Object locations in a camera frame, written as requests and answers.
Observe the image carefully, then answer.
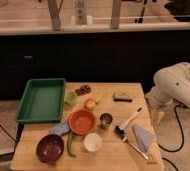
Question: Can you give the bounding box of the small metal cup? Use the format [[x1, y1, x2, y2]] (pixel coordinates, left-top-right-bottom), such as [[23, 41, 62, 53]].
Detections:
[[100, 113, 113, 130]]

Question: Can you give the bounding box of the white paper cup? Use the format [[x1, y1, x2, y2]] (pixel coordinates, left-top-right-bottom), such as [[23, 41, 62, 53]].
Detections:
[[84, 133, 102, 152]]

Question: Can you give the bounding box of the black cable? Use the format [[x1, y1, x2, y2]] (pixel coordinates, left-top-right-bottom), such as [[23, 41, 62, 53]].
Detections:
[[158, 103, 186, 154], [0, 112, 17, 144]]

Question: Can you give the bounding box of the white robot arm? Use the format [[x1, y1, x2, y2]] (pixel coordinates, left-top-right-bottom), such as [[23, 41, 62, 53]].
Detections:
[[147, 62, 190, 127]]

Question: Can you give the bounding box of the orange bowl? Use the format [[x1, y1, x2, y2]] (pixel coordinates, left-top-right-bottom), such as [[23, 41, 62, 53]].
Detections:
[[68, 110, 96, 135]]

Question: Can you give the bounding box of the black cable left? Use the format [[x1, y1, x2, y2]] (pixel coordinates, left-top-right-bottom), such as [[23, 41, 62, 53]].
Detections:
[[0, 112, 17, 144]]

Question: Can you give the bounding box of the red yellow apple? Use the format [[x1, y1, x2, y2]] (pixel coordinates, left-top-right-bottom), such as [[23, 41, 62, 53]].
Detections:
[[84, 98, 96, 110]]

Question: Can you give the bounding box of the blue grey folded cloth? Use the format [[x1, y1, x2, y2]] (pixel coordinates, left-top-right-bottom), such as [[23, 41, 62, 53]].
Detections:
[[132, 124, 154, 153]]

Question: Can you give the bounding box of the brown grape bunch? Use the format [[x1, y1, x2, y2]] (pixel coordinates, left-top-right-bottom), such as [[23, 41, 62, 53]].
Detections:
[[75, 85, 91, 96]]

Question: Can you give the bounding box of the black cable right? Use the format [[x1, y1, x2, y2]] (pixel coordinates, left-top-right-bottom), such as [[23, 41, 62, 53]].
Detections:
[[158, 103, 186, 154]]

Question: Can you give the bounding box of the green toy vegetable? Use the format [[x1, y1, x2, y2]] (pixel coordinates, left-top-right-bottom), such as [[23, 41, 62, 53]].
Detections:
[[65, 92, 77, 106]]

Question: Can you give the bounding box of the green chili pepper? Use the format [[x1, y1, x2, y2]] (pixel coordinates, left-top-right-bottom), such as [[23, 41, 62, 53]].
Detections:
[[67, 131, 76, 158]]

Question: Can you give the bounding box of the metal spoon black head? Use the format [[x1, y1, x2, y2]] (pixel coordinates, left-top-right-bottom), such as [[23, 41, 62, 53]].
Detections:
[[114, 126, 148, 160]]

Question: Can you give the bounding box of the blue cloth piece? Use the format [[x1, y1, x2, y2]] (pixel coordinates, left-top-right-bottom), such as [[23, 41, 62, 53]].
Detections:
[[49, 122, 70, 136]]

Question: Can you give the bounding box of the brown block eraser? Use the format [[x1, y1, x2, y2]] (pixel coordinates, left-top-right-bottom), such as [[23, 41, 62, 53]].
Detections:
[[113, 91, 133, 102]]

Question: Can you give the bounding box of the dark purple bowl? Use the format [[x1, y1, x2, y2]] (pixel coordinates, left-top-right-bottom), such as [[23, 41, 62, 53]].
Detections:
[[36, 134, 64, 163]]

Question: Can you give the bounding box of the green plastic tray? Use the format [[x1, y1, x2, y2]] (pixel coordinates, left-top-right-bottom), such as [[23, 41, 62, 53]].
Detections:
[[16, 78, 66, 124]]

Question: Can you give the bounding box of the yellow banana toy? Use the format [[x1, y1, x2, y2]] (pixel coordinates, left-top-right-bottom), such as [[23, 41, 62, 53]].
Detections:
[[95, 90, 106, 104]]

